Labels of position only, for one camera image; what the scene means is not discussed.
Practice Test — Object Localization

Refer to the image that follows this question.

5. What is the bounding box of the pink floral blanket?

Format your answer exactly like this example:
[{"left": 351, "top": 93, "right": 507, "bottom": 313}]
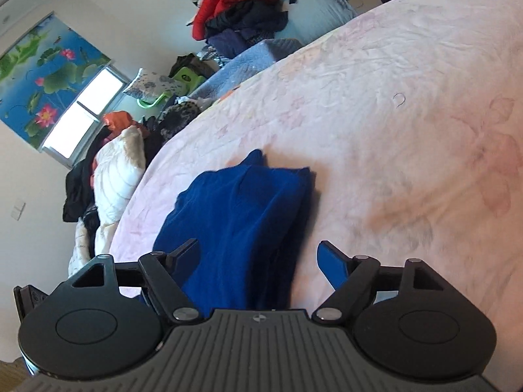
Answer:
[{"left": 108, "top": 0, "right": 523, "bottom": 376}]

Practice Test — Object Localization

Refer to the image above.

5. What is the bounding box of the green plastic stool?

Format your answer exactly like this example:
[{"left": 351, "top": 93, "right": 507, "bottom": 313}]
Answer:
[{"left": 137, "top": 65, "right": 207, "bottom": 109}]

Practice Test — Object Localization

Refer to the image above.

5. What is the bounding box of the light blue quilted blanket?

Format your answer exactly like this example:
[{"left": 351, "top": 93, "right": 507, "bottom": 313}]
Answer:
[{"left": 194, "top": 38, "right": 305, "bottom": 109}]

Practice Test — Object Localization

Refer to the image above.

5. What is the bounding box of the leopard print cloth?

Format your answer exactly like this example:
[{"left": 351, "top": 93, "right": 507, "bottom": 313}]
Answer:
[{"left": 157, "top": 100, "right": 203, "bottom": 141}]

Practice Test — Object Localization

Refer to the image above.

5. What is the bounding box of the blue knit sweater with rhinestones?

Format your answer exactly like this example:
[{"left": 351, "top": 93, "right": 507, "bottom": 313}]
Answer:
[{"left": 139, "top": 149, "right": 316, "bottom": 319}]

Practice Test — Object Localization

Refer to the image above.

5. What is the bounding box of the black clothes pile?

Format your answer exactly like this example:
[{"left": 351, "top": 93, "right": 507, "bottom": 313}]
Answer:
[{"left": 62, "top": 157, "right": 96, "bottom": 223}]

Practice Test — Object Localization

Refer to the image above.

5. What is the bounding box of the houndstooth cloth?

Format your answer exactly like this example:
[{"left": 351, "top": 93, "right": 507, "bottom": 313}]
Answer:
[{"left": 196, "top": 47, "right": 229, "bottom": 66}]

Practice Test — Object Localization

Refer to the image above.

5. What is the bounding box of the orange cloth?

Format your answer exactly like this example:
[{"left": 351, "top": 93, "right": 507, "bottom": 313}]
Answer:
[{"left": 102, "top": 111, "right": 140, "bottom": 133}]

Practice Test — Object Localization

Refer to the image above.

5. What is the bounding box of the white printed quilt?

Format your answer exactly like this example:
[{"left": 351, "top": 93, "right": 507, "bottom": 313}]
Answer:
[{"left": 67, "top": 216, "right": 119, "bottom": 276}]

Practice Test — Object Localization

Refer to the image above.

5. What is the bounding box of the lotus print window blind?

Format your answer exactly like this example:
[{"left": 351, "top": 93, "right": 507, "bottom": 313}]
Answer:
[{"left": 0, "top": 11, "right": 112, "bottom": 152}]

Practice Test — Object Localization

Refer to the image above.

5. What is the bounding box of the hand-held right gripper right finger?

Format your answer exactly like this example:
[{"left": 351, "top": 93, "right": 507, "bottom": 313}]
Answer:
[{"left": 311, "top": 240, "right": 454, "bottom": 325}]

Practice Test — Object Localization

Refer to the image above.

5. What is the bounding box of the grey floral pillow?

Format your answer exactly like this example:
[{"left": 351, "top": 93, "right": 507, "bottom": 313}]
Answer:
[{"left": 123, "top": 69, "right": 186, "bottom": 101}]

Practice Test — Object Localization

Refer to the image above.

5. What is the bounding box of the clear plastic bag of bedding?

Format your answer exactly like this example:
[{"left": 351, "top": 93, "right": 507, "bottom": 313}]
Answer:
[{"left": 282, "top": 0, "right": 358, "bottom": 45}]

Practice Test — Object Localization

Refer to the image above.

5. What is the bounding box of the red jacket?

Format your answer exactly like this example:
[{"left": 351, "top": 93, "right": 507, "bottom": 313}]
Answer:
[{"left": 192, "top": 0, "right": 287, "bottom": 41}]

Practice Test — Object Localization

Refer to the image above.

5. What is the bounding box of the window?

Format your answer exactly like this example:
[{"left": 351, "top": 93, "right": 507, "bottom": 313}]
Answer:
[{"left": 41, "top": 67, "right": 142, "bottom": 168}]

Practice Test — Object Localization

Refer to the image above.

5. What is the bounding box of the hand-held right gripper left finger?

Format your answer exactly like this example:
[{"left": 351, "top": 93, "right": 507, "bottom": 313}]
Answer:
[{"left": 61, "top": 238, "right": 201, "bottom": 325}]

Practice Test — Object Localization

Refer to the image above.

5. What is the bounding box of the cream quilted pillow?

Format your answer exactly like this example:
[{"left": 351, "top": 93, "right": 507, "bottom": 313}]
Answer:
[{"left": 92, "top": 124, "right": 148, "bottom": 221}]

